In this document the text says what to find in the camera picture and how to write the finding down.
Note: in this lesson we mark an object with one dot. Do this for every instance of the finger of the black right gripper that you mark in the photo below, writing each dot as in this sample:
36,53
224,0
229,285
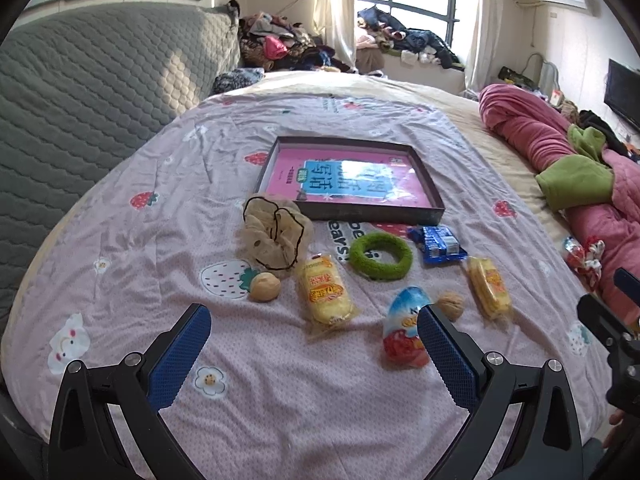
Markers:
628,284
604,324

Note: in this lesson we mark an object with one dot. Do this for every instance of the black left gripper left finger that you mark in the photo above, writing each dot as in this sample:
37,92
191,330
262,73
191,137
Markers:
84,443

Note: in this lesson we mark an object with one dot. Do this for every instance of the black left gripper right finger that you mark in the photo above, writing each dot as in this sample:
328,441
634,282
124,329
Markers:
544,442

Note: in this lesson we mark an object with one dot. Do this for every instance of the yellow cake packet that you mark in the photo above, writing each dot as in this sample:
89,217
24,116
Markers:
490,289
326,298

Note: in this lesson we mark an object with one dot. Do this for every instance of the walnut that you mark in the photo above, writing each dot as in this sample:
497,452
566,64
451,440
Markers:
451,304
265,287

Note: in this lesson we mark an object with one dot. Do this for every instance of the blue red toy egg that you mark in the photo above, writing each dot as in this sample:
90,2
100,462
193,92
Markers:
401,341

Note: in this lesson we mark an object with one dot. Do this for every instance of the person's right hand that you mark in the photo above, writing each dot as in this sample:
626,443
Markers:
615,420

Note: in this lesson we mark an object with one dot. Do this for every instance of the red white candy wrapper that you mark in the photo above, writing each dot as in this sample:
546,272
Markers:
585,259

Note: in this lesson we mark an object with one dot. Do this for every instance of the green fleece garment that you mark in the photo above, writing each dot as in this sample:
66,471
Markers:
581,178

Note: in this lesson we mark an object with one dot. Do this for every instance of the pink strawberry bed sheet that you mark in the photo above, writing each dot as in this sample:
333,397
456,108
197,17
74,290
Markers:
234,206

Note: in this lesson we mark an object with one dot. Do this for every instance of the pink quilt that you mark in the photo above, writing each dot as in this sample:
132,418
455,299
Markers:
539,134

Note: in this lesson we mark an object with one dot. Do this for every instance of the black television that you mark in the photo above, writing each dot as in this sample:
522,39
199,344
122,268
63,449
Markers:
622,92

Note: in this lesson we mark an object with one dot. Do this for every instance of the blue snack packet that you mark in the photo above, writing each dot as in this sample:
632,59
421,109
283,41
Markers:
438,244

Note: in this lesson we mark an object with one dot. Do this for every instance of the beige sheer scrunchie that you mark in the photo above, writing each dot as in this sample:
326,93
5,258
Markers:
275,233

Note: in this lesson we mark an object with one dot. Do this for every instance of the white curtain right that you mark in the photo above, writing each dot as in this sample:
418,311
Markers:
487,16

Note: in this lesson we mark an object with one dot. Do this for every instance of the white curtain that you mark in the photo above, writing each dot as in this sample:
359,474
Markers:
487,16
334,20

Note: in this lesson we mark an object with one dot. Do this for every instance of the pink and blue book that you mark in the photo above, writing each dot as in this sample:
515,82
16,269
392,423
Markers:
345,175

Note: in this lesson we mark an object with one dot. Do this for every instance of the dark shallow box tray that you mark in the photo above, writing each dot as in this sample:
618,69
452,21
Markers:
367,212

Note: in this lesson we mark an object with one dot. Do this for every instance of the grey quilted headboard cover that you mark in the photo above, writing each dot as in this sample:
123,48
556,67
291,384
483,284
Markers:
81,91

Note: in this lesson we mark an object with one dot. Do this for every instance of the clothes pile on windowsill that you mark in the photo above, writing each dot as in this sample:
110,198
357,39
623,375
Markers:
392,37

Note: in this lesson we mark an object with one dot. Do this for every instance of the dark patterned pillow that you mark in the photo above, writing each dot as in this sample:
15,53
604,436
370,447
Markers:
236,79

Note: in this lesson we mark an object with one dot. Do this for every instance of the clothes pile beside bed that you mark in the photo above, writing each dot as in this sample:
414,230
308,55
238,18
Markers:
273,43

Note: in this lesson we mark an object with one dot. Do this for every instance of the white curtain left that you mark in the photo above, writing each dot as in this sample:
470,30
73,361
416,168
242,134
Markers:
334,20

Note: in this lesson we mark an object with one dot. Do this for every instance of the window frame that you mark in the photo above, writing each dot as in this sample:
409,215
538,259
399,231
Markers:
415,0

